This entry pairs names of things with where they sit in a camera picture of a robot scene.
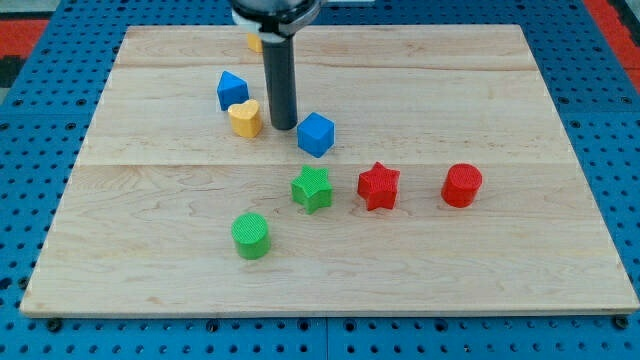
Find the blue cube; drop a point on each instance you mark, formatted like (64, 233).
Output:
(316, 134)

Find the wooden board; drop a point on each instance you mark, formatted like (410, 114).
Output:
(143, 229)

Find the green star block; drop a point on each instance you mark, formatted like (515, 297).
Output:
(312, 189)

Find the red star block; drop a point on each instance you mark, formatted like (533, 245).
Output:
(379, 187)

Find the green cylinder block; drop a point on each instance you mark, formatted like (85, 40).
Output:
(250, 233)

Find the yellow heart block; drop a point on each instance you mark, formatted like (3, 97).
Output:
(245, 118)

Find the blue triangular prism block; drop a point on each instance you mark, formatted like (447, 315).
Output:
(231, 90)

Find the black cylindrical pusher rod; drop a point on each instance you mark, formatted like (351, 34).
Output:
(279, 67)

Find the red cylinder block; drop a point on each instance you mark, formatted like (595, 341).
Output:
(461, 185)

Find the yellow block behind rod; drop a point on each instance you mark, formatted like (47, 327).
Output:
(254, 43)

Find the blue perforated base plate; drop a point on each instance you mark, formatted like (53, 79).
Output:
(48, 108)

